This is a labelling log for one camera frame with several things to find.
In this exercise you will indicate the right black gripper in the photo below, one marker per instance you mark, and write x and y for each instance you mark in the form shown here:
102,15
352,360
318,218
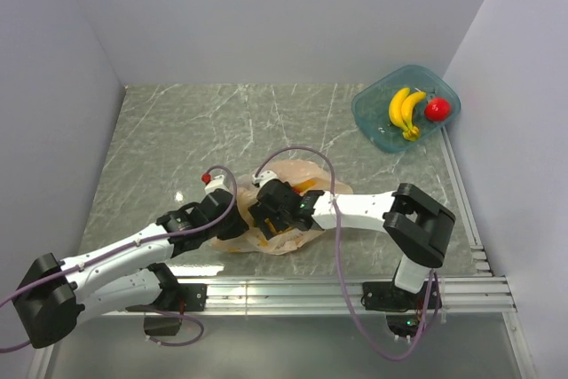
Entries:
261,213

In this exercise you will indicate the orange yellow toy mango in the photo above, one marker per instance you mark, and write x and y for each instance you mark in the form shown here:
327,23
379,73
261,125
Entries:
304,187

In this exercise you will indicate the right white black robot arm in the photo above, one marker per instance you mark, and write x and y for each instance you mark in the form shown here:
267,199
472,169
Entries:
420,226

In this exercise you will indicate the yellow toy banana bunch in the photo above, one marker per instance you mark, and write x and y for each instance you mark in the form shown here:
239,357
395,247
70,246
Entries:
401,112

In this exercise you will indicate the aluminium mounting rail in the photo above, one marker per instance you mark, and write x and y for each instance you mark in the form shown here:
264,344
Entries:
475,329

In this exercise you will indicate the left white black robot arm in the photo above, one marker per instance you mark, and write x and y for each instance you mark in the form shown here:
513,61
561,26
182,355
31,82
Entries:
57,295

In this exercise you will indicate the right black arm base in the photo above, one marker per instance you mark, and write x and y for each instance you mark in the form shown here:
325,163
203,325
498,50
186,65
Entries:
403,309

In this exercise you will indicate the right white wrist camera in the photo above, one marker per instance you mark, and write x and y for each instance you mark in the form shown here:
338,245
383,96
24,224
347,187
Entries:
264,177

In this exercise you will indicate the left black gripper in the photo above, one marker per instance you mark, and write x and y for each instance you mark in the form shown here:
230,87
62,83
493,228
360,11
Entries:
239,225

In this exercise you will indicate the translucent printed plastic bag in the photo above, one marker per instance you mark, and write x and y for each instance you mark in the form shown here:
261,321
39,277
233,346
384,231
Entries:
293,172

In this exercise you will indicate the red toy apple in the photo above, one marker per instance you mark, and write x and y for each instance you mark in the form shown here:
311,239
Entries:
437,110

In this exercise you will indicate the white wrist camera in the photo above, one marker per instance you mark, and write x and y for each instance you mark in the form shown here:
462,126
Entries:
212,183
264,177

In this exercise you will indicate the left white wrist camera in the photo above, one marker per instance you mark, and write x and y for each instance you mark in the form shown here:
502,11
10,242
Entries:
212,183

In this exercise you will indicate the blue transparent plastic container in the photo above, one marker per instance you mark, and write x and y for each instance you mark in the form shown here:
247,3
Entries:
370,107

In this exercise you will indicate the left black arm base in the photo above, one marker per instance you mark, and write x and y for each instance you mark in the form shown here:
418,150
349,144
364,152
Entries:
166,316

